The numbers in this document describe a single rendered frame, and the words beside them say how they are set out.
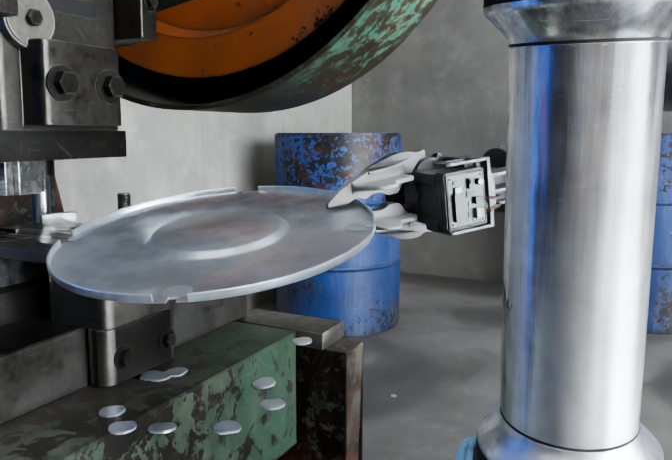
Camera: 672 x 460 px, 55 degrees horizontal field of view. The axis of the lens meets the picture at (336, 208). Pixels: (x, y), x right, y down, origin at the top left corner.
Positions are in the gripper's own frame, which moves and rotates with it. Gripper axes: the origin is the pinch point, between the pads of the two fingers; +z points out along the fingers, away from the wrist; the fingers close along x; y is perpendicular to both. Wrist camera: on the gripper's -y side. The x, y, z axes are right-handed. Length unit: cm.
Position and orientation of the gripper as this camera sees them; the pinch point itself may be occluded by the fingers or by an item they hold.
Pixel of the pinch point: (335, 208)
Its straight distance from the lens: 64.5
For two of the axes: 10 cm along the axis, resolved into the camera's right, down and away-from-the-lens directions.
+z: -9.0, 1.7, -4.1
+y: 4.3, 1.1, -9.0
